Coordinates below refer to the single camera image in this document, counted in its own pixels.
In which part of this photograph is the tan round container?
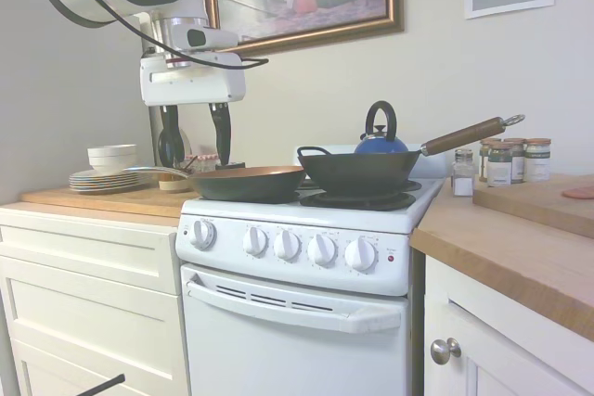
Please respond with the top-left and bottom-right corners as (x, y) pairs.
(158, 172), (191, 192)

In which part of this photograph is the white door cabinet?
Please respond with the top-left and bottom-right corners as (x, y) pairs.
(421, 254), (594, 396)

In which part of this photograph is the black wok wooden handle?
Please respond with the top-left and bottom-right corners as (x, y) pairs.
(296, 113), (526, 196)

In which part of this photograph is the black rod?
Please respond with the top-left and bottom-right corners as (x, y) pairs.
(69, 373), (126, 396)

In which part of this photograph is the white oven door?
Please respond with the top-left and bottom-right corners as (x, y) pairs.
(179, 262), (410, 396)

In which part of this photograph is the white oven knob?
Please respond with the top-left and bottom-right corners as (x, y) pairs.
(189, 219), (218, 250)

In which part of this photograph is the white drawer cabinet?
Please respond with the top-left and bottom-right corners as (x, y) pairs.
(0, 219), (191, 396)

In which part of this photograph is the spice jar copper lid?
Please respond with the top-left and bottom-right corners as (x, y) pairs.
(478, 138), (503, 183)
(503, 137), (527, 184)

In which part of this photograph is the long wooden cutting board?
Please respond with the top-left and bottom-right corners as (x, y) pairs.
(20, 185), (201, 220)

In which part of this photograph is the white kitchen stove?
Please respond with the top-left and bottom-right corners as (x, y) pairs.
(174, 143), (449, 396)

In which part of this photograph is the spice jar green label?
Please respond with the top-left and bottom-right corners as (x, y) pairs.
(486, 142), (514, 187)

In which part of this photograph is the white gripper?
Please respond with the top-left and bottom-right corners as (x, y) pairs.
(140, 53), (247, 168)

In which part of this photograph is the copper frying pan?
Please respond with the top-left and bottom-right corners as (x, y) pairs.
(121, 164), (307, 205)

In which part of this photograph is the grey flat panel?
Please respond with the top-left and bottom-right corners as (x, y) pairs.
(0, 0), (157, 208)

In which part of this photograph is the thick wooden cutting board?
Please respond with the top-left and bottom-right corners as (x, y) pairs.
(471, 172), (594, 239)

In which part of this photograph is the white burner knob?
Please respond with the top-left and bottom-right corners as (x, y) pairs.
(306, 233), (339, 269)
(273, 229), (303, 262)
(242, 225), (270, 257)
(343, 236), (378, 273)

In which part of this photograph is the white plate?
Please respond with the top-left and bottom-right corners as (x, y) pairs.
(69, 174), (146, 184)
(69, 179), (149, 187)
(69, 183), (157, 196)
(69, 170), (143, 179)

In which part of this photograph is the black stove burner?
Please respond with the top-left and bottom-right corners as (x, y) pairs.
(299, 190), (418, 211)

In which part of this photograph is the glass salt shaker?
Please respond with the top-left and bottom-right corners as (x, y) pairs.
(452, 148), (474, 197)

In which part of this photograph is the white bowl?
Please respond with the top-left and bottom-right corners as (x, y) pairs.
(88, 157), (137, 173)
(86, 144), (138, 161)

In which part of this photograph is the spice jar white label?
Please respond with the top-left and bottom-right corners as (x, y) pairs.
(523, 137), (552, 183)

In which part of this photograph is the blue kettle black handle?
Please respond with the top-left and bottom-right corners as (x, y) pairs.
(354, 100), (410, 155)

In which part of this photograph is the silver cabinet knob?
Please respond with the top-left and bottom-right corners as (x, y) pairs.
(430, 338), (463, 366)

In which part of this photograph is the pink round coaster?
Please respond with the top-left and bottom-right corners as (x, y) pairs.
(561, 185), (594, 201)

